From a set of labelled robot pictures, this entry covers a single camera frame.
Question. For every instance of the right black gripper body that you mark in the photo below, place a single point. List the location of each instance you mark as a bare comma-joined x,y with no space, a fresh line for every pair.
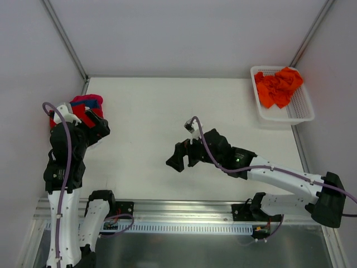
190,151

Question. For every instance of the red t shirt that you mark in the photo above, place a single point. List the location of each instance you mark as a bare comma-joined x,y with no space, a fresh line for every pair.
78,110

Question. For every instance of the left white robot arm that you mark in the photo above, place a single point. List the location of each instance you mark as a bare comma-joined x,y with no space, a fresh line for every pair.
73,243

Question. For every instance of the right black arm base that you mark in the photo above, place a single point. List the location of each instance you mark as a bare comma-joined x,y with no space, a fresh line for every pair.
248,210

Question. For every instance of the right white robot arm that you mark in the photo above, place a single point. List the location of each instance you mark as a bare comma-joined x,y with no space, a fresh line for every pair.
320,197

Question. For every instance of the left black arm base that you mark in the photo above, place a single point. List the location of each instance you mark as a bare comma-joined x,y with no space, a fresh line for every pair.
121,209

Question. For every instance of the pink folded t shirt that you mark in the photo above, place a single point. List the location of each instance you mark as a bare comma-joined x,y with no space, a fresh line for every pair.
99,98

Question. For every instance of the blue folded t shirt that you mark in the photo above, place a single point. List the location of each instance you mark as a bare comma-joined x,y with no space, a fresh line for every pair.
90,103

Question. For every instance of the white plastic basket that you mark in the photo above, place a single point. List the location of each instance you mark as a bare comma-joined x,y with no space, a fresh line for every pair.
297,111

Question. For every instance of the orange t shirt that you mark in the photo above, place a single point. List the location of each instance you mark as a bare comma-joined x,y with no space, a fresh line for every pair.
279,88

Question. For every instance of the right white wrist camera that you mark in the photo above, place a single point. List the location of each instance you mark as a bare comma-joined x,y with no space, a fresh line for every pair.
193,127

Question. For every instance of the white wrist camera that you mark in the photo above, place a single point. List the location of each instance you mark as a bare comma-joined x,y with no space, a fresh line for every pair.
65,109
193,127

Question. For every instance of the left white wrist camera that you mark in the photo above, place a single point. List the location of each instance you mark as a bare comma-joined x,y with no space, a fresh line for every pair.
65,109

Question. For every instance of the aluminium mounting rail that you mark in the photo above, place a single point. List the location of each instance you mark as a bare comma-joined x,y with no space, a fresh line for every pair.
173,211

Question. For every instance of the white slotted cable duct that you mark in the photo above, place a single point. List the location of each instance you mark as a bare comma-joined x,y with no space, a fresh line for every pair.
179,228

